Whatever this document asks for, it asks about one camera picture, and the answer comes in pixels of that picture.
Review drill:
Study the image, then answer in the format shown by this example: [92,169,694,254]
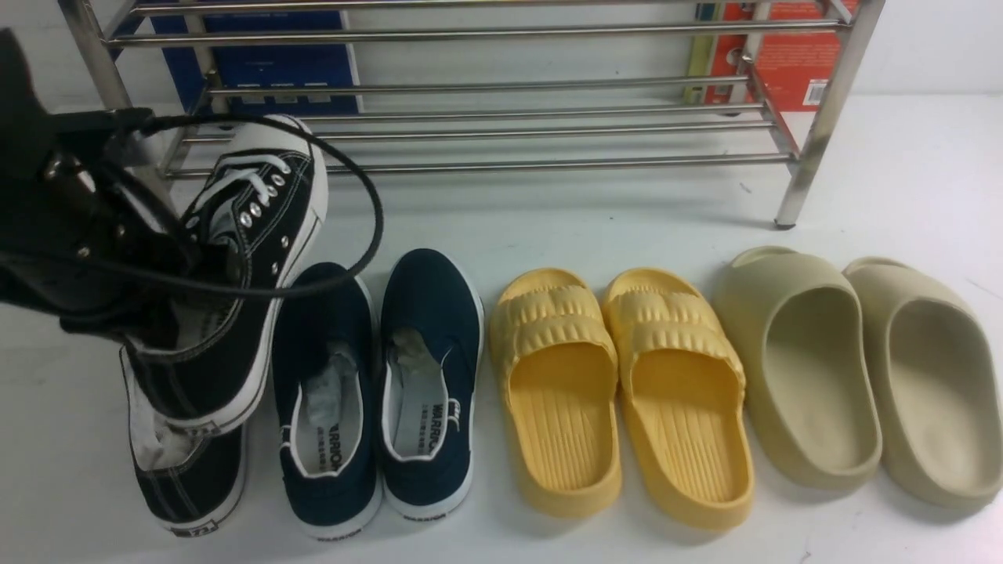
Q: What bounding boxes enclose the yellow slide slipper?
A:
[603,268,755,531]
[488,268,622,520]

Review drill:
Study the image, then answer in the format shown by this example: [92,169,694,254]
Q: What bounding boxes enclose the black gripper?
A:
[1,28,198,339]

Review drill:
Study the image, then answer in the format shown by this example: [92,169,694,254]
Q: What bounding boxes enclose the blue box behind rack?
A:
[162,11,364,117]

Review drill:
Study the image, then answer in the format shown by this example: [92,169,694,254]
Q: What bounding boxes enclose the yellow slide slipper left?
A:
[488,268,622,520]

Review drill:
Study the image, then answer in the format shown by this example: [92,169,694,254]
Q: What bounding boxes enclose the black canvas sneaker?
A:
[119,349,248,538]
[128,124,328,438]

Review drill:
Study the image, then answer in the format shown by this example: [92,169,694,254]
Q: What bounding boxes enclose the navy slip-on shoe right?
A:
[376,248,486,522]

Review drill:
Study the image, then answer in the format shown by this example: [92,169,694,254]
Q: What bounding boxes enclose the red orange box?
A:
[688,1,841,112]

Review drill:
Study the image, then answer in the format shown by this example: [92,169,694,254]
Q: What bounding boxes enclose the navy slip-on shoe left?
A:
[271,277,382,541]

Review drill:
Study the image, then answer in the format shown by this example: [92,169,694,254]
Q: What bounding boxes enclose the yellow slide slipper right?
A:
[603,268,755,531]

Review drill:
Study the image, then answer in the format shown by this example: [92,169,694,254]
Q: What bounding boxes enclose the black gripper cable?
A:
[0,114,386,298]

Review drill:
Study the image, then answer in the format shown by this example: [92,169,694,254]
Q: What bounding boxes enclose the beige foam slide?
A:
[843,257,1002,512]
[712,246,882,492]

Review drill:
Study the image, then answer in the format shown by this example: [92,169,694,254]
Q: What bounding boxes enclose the navy slip-on shoe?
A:
[271,277,382,541]
[376,248,486,522]

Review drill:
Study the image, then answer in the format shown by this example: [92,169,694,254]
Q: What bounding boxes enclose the beige foam slide left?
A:
[712,246,882,492]

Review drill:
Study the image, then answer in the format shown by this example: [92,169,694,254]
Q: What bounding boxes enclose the stainless steel shoe rack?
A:
[57,1,885,230]

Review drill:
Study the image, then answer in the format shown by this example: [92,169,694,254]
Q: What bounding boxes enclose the beige foam slide right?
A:
[843,257,1002,512]

